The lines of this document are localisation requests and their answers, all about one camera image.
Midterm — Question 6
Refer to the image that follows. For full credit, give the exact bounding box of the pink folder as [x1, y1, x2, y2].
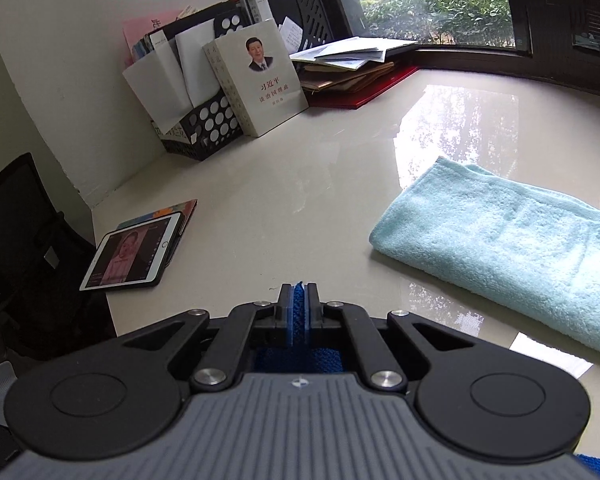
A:
[122, 7, 192, 67]

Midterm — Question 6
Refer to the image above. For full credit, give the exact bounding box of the black slotted magazine holder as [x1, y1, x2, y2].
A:
[194, 0, 335, 63]

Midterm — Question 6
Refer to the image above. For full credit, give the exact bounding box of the tablet with dark case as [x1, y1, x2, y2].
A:
[78, 211, 190, 292]

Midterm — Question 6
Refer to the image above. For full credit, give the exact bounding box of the stack of white papers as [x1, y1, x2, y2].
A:
[289, 36, 420, 72]

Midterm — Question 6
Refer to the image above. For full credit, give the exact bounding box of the red folder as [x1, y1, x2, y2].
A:
[307, 63, 422, 110]

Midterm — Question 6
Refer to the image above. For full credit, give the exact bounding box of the dark blue towel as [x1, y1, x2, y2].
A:
[252, 280, 600, 480]

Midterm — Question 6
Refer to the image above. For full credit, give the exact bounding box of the white book with portrait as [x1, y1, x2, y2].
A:
[202, 18, 310, 138]

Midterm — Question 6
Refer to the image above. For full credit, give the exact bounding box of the black mesh office chair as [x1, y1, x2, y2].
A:
[0, 152, 117, 362]

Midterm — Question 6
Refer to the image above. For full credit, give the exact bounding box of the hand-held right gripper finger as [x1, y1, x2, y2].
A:
[300, 282, 477, 394]
[122, 282, 300, 395]

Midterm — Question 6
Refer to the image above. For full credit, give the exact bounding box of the black perforated file holder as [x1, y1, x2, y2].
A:
[151, 91, 244, 162]

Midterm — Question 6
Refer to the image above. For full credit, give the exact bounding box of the dark window frame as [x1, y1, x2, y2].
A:
[314, 0, 600, 107]

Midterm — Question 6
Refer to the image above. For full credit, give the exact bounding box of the stack of brown envelopes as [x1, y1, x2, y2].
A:
[299, 61, 397, 95]

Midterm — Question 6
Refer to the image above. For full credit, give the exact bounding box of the light blue towel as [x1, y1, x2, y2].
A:
[368, 155, 600, 361]

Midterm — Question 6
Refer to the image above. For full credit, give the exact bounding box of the white paper sheet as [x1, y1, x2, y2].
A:
[174, 19, 227, 112]
[122, 51, 189, 132]

